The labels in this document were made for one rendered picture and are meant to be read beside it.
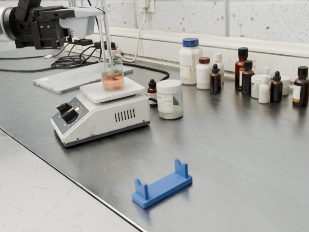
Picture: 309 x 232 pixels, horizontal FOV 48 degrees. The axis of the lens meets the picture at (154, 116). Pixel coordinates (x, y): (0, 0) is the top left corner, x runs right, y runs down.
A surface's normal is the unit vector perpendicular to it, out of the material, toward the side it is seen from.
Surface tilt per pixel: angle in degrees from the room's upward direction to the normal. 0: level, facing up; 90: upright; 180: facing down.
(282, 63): 90
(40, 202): 0
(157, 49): 90
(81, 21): 90
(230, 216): 0
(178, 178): 0
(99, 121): 90
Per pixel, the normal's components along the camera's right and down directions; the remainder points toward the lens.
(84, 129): 0.45, 0.31
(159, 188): -0.08, -0.92
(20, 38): -0.25, 0.39
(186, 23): -0.74, 0.31
